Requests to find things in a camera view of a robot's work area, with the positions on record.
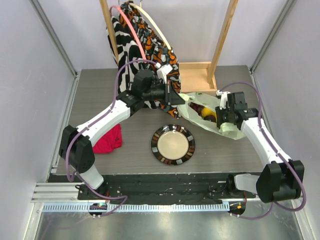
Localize wooden clothes rack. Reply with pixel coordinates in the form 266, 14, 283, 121
100, 0, 238, 93

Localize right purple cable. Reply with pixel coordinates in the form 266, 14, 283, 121
219, 81, 308, 221

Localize dark red fake grapes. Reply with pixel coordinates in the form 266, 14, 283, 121
188, 102, 204, 115

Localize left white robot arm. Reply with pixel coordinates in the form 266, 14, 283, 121
59, 65, 185, 200

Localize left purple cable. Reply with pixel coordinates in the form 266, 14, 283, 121
65, 58, 161, 218

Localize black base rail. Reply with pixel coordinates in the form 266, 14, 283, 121
48, 172, 256, 203

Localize cream clothes hanger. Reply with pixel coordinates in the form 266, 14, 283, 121
129, 2, 174, 50

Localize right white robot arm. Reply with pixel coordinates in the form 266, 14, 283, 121
215, 90, 305, 203

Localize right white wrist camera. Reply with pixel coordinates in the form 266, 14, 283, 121
216, 90, 230, 110

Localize pale green plastic bag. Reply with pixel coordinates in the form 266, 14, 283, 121
177, 92, 245, 140

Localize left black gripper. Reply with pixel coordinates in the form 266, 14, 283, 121
142, 80, 185, 106

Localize orange grey camouflage garment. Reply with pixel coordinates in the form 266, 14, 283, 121
118, 0, 182, 118

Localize white slotted cable duct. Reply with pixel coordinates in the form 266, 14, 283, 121
42, 202, 230, 213

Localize yellow fake lemon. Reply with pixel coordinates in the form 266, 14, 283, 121
201, 107, 217, 119

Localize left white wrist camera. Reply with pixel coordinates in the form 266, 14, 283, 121
155, 63, 173, 84

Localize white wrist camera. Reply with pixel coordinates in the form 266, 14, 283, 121
155, 63, 173, 84
216, 90, 230, 110

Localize pink clothes hanger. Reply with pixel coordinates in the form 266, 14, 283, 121
109, 5, 147, 60

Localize zebra print garment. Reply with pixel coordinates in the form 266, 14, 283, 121
111, 16, 154, 94

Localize red cloth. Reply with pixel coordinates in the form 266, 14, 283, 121
92, 124, 123, 154

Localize purple cable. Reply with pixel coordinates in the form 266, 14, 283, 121
219, 81, 308, 221
65, 58, 161, 218

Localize beige plate with dark rim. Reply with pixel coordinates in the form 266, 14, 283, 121
150, 124, 196, 166

